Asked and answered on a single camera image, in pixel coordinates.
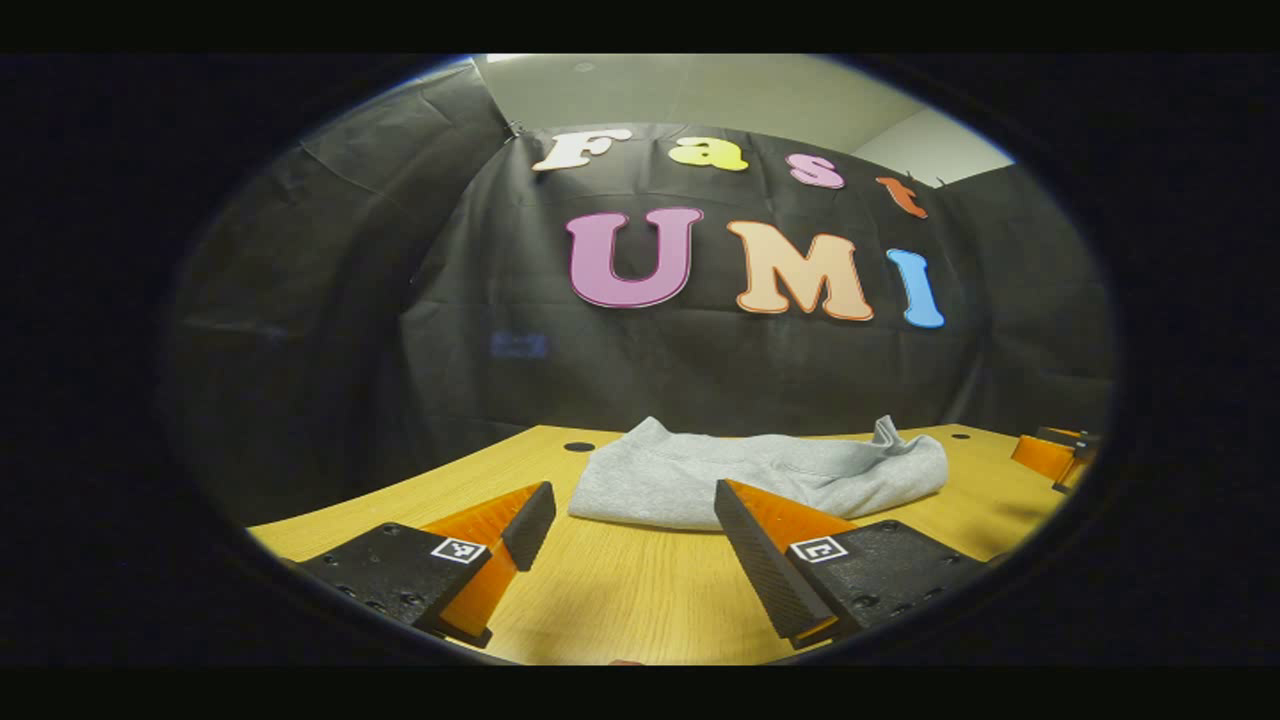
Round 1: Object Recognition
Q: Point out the black backdrop cloth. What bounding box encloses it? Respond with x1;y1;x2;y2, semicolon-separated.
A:
165;60;1116;526

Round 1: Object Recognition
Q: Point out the grey sweatshirt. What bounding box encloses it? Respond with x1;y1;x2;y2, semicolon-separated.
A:
567;414;949;531

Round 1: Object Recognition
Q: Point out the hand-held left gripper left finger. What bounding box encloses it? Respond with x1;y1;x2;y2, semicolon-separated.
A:
285;480;558;651

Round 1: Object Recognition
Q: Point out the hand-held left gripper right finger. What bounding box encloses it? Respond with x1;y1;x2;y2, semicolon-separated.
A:
714;478;991;649

